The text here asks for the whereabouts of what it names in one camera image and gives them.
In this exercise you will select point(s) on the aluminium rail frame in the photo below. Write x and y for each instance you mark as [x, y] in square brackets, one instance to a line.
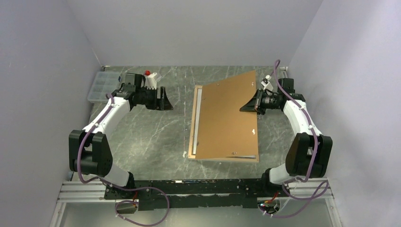
[309, 204]

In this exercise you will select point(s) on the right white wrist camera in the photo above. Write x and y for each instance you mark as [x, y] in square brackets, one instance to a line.
[266, 84]

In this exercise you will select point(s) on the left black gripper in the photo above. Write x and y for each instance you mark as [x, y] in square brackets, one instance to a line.
[162, 103]

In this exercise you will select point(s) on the printed photo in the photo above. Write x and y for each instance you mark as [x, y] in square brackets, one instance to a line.
[196, 125]

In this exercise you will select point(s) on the wooden picture frame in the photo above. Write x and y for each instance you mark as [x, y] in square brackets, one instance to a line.
[190, 131]

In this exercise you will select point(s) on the brown backing board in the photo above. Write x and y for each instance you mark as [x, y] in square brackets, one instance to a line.
[219, 131]

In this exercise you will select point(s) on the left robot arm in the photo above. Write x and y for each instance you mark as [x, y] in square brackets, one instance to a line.
[90, 155]

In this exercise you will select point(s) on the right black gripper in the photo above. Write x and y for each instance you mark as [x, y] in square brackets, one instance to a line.
[253, 104]

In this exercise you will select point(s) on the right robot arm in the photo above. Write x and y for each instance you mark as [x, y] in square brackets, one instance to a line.
[309, 153]

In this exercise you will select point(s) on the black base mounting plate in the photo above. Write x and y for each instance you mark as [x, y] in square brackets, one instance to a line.
[176, 194]

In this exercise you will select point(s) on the clear plastic organizer box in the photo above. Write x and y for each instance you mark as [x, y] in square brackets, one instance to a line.
[104, 82]

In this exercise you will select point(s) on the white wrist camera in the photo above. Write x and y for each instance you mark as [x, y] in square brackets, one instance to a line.
[266, 84]
[151, 79]

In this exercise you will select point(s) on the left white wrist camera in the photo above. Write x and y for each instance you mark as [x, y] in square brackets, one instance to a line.
[151, 79]

